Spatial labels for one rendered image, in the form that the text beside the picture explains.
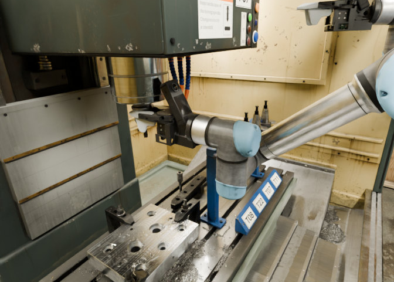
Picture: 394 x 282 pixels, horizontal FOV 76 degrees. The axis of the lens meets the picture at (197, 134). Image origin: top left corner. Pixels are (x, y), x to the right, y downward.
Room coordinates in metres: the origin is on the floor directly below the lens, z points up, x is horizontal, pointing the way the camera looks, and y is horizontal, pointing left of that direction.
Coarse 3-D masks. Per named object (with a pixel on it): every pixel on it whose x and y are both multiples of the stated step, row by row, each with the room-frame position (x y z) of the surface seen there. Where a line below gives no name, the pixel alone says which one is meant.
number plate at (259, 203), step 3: (258, 195) 0.93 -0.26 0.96; (258, 198) 0.92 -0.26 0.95; (261, 198) 0.93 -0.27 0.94; (255, 201) 0.89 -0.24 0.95; (258, 201) 0.90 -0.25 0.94; (261, 201) 0.92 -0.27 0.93; (264, 201) 0.93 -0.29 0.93; (255, 204) 0.88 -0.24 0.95; (258, 204) 0.89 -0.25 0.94; (261, 204) 0.90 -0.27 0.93; (264, 204) 0.91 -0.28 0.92; (255, 207) 0.87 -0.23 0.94; (258, 207) 0.88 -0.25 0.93; (261, 207) 0.89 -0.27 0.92; (258, 210) 0.87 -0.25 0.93
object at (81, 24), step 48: (0, 0) 0.83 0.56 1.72; (48, 0) 0.68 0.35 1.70; (96, 0) 0.58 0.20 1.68; (144, 0) 0.51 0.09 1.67; (192, 0) 0.56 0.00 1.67; (48, 48) 0.71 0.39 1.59; (96, 48) 0.60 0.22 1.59; (144, 48) 0.51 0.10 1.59; (192, 48) 0.56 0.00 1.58; (240, 48) 0.76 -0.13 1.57
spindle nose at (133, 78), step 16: (112, 64) 0.64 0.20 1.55; (128, 64) 0.62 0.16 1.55; (144, 64) 0.63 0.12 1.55; (160, 64) 0.66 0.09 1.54; (112, 80) 0.65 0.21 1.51; (128, 80) 0.62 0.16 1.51; (144, 80) 0.63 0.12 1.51; (160, 80) 0.65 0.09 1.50; (112, 96) 0.67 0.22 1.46; (128, 96) 0.62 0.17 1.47; (144, 96) 0.63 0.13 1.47; (160, 96) 0.65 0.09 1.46
